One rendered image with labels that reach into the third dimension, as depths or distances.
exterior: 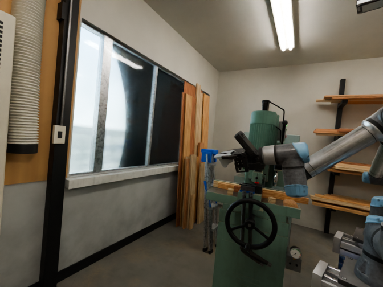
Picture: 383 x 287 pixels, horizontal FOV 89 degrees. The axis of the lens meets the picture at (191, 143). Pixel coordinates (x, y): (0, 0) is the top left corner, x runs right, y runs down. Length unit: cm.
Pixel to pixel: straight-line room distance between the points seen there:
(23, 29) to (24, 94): 37
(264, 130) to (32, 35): 155
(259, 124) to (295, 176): 73
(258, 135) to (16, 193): 168
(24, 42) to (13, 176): 83
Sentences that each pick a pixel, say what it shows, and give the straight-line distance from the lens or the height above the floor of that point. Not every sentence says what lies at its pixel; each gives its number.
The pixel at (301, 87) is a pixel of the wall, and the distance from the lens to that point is 391.
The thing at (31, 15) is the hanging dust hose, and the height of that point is 189.
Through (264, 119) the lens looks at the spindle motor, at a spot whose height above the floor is 144.
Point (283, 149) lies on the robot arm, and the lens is 78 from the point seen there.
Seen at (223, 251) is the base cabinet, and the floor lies 51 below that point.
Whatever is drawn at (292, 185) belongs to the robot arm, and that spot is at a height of 113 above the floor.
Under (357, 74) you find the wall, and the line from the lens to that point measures 401.
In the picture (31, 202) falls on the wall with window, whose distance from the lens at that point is 184.
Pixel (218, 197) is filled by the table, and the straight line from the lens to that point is 143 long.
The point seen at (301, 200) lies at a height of 92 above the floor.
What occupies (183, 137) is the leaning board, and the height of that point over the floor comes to 127.
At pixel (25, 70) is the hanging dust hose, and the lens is 156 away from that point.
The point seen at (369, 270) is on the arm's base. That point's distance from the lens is 102.
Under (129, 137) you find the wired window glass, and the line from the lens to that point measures 232.
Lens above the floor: 126
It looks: 1 degrees down
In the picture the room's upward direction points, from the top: 5 degrees clockwise
